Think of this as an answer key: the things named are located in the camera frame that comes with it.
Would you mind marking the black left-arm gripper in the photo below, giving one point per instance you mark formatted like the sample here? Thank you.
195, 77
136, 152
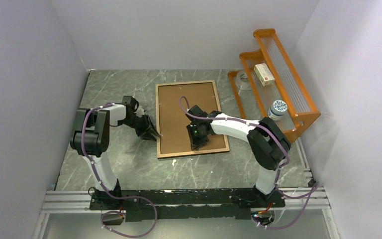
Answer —
147, 124

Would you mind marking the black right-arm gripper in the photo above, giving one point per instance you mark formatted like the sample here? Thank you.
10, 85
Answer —
196, 143

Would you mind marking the light wooden picture frame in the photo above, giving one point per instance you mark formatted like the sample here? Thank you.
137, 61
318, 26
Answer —
191, 155

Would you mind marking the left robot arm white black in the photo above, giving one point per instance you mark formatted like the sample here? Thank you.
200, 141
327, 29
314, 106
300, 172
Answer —
90, 138

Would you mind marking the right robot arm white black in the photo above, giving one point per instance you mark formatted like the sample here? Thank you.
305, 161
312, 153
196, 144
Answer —
268, 143

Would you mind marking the blue white ceramic jar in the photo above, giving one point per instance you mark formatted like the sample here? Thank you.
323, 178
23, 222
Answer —
277, 110

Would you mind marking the orange wooden shelf rack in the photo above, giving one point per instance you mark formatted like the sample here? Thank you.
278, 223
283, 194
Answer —
288, 86

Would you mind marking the white red medicine box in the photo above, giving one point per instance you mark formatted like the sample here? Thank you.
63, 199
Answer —
264, 74

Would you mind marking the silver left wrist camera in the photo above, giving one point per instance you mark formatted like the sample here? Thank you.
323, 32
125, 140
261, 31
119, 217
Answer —
139, 111

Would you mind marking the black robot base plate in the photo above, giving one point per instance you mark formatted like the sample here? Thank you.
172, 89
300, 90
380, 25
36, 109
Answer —
138, 205

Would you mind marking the aluminium rail frame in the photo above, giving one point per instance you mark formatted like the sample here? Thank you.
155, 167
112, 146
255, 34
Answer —
300, 199

